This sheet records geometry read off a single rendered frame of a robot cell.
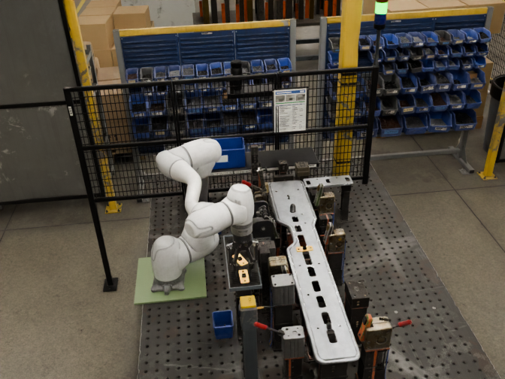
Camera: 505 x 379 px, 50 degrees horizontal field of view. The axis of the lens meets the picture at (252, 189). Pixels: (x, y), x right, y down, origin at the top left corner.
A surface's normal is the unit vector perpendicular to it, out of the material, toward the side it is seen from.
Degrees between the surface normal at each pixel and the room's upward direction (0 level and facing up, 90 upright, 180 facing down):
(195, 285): 1
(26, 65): 91
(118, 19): 90
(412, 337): 0
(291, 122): 90
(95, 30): 90
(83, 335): 0
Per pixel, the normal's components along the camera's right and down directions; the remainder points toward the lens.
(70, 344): -0.03, -0.84
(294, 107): 0.11, 0.53
